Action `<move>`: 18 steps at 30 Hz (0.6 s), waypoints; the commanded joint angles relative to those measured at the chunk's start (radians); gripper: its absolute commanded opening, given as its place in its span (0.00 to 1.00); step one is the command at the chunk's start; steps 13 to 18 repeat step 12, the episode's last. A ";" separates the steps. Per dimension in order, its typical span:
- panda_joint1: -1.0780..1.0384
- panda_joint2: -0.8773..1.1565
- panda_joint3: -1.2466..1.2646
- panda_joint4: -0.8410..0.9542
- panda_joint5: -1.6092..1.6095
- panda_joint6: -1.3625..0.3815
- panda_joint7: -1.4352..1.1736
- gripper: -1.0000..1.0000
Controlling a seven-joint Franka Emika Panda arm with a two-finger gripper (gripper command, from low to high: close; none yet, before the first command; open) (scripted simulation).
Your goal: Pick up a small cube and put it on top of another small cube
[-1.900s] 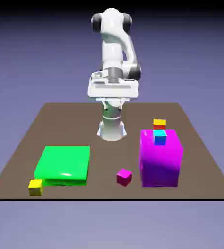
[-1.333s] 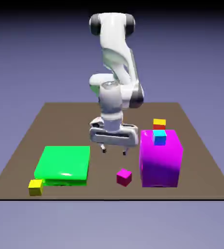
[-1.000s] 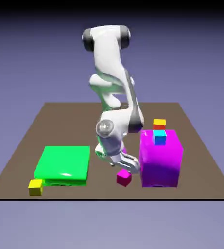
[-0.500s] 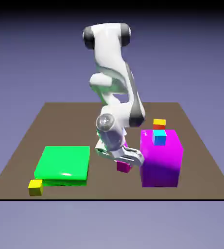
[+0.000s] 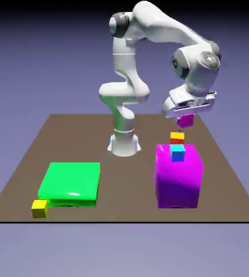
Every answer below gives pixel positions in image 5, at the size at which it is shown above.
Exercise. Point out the small red cube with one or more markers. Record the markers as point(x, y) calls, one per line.
point(177, 138)

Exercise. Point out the small blue cube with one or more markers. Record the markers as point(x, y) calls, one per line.
point(177, 153)

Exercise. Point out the large green box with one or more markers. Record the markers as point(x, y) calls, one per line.
point(70, 181)

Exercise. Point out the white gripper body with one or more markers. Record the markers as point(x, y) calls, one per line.
point(176, 105)

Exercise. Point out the large magenta box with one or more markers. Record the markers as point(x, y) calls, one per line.
point(178, 179)

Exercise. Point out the small magenta cube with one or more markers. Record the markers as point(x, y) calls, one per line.
point(185, 121)

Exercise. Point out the small yellow cube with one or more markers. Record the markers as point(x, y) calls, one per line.
point(39, 208)

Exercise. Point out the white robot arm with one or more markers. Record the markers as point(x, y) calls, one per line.
point(124, 65)

